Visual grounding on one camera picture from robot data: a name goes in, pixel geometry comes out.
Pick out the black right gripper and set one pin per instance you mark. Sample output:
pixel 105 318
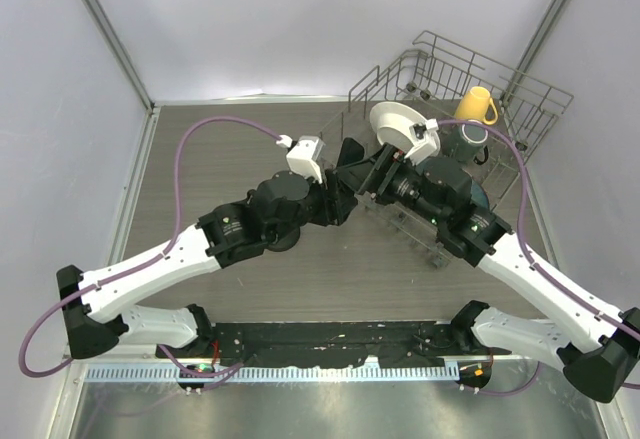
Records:
pixel 358 174

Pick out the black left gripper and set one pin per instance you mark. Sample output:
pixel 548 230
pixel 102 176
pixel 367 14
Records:
pixel 336 202

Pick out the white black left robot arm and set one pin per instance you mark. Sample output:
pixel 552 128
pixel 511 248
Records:
pixel 102 306

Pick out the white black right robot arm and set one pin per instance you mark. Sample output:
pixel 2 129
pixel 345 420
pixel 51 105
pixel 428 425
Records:
pixel 593 343

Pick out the black phone stand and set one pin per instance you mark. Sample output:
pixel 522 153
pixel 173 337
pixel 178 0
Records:
pixel 285 242

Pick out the white deep plate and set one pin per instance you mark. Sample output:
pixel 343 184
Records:
pixel 391 122

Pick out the dark green mug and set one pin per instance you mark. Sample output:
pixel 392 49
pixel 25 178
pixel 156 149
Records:
pixel 467 143

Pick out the teal ceramic plate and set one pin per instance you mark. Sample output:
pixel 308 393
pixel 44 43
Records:
pixel 478 194

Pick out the yellow mug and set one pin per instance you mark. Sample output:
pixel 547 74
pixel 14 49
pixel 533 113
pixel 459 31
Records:
pixel 477 104

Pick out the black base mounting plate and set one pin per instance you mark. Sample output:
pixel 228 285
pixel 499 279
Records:
pixel 334 345

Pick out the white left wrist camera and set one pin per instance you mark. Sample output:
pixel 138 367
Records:
pixel 302 156

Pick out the white perforated cable duct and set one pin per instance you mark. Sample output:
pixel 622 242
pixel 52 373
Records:
pixel 369 372

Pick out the aluminium corner frame post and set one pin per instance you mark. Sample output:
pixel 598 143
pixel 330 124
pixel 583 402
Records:
pixel 545 27

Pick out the left aluminium frame post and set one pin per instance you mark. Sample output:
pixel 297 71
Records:
pixel 118 50

